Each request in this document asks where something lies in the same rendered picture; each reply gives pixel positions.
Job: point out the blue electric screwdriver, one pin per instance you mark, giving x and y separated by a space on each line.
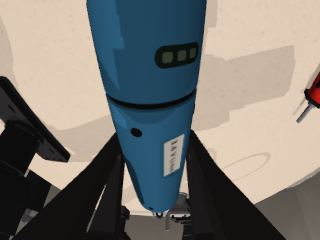
149 54

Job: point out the red screwdriver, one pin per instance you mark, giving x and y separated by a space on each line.
313 96

